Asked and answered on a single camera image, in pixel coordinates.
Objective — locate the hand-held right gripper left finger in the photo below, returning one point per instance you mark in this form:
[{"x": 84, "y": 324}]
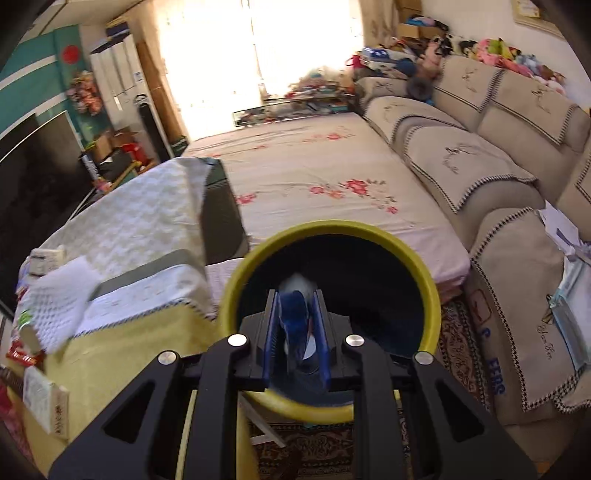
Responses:
[{"x": 267, "y": 344}]

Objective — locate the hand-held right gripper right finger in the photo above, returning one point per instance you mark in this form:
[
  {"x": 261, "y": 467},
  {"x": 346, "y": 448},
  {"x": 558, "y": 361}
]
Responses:
[{"x": 323, "y": 344}]

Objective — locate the blue wrapper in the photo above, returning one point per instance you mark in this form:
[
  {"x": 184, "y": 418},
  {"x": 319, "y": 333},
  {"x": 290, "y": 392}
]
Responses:
[{"x": 295, "y": 318}]

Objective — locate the yellow round bin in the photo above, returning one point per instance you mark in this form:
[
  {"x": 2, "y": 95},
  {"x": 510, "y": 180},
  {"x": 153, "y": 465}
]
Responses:
[{"x": 323, "y": 227}]

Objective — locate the yellow tablecloth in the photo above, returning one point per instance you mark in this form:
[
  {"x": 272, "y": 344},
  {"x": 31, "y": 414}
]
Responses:
[{"x": 138, "y": 355}]

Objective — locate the patterned rug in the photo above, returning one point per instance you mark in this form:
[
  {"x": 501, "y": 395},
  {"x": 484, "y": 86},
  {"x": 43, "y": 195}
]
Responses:
[{"x": 461, "y": 364}]

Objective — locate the floral bed sheet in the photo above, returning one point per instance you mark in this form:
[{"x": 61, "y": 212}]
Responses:
[{"x": 300, "y": 170}]

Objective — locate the grey zigzag table runner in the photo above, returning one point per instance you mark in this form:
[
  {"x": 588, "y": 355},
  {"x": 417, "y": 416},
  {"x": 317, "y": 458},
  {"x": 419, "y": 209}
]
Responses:
[{"x": 129, "y": 217}]

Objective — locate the white cloth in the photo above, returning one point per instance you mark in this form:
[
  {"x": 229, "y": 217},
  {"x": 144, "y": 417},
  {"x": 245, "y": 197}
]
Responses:
[{"x": 60, "y": 300}]

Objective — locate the beige printed box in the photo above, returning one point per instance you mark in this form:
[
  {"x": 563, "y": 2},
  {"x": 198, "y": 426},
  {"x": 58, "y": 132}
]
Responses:
[{"x": 44, "y": 401}]

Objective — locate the red box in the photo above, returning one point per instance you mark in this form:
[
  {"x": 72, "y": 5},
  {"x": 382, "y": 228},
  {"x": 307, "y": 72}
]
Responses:
[{"x": 134, "y": 154}]

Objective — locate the cluttered glass low table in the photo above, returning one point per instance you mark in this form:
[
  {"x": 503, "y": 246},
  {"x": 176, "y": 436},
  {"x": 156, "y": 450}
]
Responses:
[{"x": 286, "y": 110}]

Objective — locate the small snack box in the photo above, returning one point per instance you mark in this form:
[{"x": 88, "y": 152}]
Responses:
[{"x": 44, "y": 263}]

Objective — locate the white green plastic bottle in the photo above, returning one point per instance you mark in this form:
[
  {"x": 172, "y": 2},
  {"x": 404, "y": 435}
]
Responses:
[{"x": 27, "y": 330}]

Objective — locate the red snack packet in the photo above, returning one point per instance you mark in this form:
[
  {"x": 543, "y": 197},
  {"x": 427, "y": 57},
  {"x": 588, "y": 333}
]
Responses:
[{"x": 23, "y": 356}]

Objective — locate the black tower fan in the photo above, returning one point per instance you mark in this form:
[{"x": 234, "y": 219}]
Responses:
[{"x": 150, "y": 129}]

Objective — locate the white papers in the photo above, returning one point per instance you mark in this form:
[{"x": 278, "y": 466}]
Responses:
[{"x": 561, "y": 226}]

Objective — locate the beige sofa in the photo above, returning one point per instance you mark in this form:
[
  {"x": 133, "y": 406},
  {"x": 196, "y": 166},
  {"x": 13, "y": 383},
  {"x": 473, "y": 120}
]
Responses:
[{"x": 508, "y": 152}]

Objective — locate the dark round cushion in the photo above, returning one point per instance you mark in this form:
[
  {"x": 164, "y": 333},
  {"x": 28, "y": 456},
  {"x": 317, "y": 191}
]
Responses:
[{"x": 419, "y": 87}]

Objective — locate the black television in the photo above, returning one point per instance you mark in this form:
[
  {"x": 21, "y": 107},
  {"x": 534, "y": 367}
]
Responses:
[{"x": 37, "y": 184}]

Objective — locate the blue white starred bag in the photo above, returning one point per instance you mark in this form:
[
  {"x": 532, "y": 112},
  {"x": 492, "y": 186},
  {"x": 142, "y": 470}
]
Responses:
[{"x": 381, "y": 57}]

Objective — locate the artificial flower bunch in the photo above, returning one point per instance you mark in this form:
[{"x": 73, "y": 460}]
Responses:
[{"x": 85, "y": 92}]

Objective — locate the open cardboard box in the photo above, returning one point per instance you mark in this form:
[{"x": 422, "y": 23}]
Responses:
[{"x": 415, "y": 31}]

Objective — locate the pile of plush toys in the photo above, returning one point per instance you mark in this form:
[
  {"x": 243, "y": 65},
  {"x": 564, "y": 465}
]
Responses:
[{"x": 494, "y": 48}]

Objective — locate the closed cardboard box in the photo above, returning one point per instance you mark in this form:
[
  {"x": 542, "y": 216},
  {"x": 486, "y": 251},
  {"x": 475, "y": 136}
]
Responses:
[{"x": 408, "y": 7}]

